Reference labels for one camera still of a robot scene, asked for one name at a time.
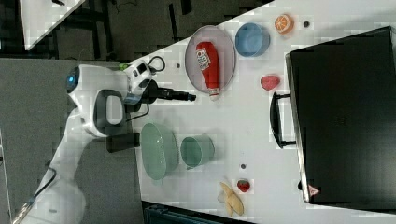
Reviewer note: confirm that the white side table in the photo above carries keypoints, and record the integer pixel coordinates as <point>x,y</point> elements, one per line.
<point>40,17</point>

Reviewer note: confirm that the black cylinder table post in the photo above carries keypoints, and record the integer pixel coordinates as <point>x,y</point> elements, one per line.
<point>122,142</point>

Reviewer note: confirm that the blue bowl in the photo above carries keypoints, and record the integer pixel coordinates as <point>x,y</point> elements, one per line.
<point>252,40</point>

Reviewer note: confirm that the grey round plate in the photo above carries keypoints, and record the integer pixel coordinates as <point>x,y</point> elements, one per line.
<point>225,49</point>

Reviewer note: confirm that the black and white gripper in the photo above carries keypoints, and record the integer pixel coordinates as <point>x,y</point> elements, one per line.
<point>139,75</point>

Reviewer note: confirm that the peeled banana toy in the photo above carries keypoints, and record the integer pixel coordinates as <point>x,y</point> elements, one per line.
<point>231,201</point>

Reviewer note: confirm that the green oval basket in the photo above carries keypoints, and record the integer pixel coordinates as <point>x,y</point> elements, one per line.
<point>159,150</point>

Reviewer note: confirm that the pink plush strawberry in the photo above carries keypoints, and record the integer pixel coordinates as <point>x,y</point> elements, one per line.
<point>270,82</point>

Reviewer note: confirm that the green cup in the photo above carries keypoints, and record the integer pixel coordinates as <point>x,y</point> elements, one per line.
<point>197,150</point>

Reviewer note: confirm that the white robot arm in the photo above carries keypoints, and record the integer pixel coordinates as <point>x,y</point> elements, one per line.
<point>102,98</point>

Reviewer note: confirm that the small red strawberry toy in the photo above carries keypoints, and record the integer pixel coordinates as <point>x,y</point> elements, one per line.
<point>243,185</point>

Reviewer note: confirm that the red plush ketchup bottle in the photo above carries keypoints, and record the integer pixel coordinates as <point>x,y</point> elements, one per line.
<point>208,61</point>

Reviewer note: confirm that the black microwave oven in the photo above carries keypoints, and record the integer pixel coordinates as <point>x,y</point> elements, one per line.
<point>342,96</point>

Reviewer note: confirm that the orange slice toy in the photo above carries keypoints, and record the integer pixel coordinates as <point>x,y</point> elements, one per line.
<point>284,23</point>

